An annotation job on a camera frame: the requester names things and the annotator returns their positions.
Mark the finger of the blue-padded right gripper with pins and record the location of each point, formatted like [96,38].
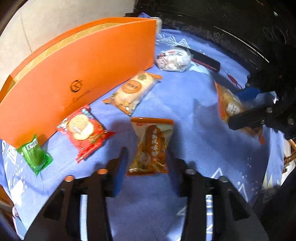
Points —
[252,118]
[248,93]

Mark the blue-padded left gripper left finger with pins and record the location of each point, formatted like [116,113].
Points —
[116,169]

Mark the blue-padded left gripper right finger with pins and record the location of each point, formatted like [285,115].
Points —
[179,179]

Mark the orange spicy snack packet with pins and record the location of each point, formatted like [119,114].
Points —
[153,135]

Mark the red biscuit packet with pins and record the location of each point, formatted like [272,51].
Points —
[84,131]

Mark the white round snack bag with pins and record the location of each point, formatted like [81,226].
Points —
[174,60]

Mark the orange-brown snack packet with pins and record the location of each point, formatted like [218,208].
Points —
[229,105]

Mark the blue patterned tablecloth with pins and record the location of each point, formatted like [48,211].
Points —
[200,137]

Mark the dark carved wooden furniture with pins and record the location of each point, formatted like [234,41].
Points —
[260,35]

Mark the beige orange-label cake packet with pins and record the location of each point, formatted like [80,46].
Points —
[131,93]

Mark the green snack packet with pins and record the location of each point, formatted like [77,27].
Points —
[37,158]

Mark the orange cardboard box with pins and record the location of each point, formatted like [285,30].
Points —
[74,69]

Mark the white drink can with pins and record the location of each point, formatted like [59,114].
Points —
[158,24]

